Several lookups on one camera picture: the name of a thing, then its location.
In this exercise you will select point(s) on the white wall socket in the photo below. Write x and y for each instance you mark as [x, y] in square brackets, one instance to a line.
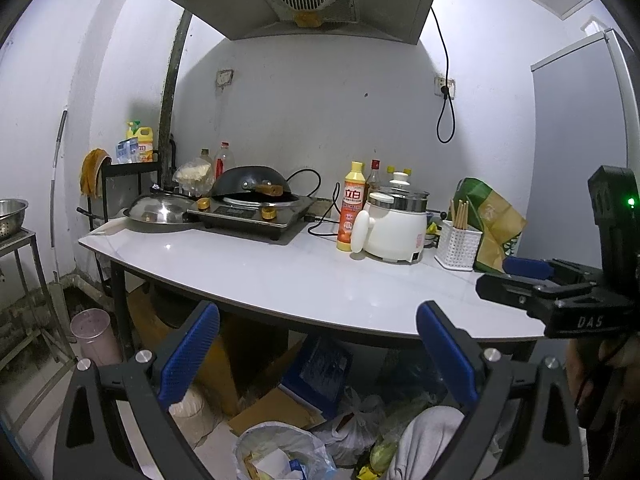
[445, 85]

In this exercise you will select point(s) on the clear bottle with red label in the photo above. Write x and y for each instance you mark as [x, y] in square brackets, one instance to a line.
[224, 160]

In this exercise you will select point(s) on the blue plastic crate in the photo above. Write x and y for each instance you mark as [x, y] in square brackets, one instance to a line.
[320, 370]

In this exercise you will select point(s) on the black shelf rack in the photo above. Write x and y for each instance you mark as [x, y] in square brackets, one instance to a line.
[130, 170]

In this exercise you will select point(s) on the pink plastic bucket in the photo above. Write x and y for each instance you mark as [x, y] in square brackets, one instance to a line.
[97, 335]

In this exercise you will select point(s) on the white plastic bag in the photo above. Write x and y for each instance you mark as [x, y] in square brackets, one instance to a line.
[355, 425]

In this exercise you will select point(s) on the bundle of wooden chopsticks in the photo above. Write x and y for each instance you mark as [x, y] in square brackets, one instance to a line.
[460, 215]

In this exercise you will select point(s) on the white cloth bundle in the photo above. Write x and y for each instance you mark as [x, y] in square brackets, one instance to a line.
[425, 440]

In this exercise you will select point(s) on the clear bag of white food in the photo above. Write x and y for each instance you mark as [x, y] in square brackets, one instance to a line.
[192, 175]

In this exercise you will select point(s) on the white plastic basket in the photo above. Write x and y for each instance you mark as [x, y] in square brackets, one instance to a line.
[457, 250]

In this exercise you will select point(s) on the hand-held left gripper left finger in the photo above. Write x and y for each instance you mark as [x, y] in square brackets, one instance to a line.
[192, 355]

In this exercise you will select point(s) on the white electric cooker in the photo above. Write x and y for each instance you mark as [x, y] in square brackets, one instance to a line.
[395, 235]

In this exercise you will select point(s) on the old wall switch box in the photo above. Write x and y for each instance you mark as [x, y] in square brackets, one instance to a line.
[225, 78]

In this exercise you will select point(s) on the dark drain pipe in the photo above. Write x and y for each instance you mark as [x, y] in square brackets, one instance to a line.
[170, 85]

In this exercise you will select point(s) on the blue and white packet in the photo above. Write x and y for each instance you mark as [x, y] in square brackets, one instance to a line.
[125, 152]

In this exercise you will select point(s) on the dark bottle with red cap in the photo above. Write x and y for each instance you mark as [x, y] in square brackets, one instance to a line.
[374, 180]

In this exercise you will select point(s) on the yellow detergent jug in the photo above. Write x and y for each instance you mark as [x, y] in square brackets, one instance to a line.
[144, 147]

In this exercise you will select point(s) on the glass lid with white knob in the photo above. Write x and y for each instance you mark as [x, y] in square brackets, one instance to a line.
[400, 185]

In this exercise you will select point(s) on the metal stand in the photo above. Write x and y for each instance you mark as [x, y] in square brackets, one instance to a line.
[20, 270]

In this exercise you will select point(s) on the portable gas stove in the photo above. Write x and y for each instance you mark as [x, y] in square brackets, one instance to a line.
[240, 217]

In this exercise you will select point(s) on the grey refrigerator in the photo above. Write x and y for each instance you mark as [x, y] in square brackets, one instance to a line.
[570, 160]

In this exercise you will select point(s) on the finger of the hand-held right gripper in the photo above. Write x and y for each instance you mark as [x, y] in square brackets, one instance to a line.
[525, 266]
[500, 287]

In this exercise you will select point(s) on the person's right hand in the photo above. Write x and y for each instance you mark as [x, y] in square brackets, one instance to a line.
[627, 355]

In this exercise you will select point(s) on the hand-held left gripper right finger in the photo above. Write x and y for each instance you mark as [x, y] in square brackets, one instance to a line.
[445, 355]

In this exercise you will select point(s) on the steel colander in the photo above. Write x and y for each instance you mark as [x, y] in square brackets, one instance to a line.
[12, 215]

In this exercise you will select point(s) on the bin with clear liner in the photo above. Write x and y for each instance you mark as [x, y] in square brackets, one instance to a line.
[310, 445]

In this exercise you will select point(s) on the white wall pipe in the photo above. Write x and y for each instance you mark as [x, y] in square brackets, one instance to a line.
[57, 175]

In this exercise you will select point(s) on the green and yellow bag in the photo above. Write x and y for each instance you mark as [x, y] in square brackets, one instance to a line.
[382, 455]

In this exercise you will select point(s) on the small glass bottle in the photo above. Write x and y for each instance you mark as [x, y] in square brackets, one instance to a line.
[205, 156]

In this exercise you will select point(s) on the black wok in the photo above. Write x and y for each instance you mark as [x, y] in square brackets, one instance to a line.
[245, 180]

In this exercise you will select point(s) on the steel wok lid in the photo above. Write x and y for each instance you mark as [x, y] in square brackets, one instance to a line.
[155, 210]

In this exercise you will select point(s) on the yellow cloth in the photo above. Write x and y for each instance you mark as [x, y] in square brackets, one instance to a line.
[95, 170]

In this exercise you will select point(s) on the orange dish soap bottle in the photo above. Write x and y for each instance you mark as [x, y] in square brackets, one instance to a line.
[350, 210]

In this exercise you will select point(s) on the brown cardboard box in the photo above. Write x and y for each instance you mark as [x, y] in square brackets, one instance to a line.
[225, 360]

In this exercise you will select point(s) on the green and brown paper bag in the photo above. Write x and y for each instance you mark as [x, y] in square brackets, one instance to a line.
[500, 225]

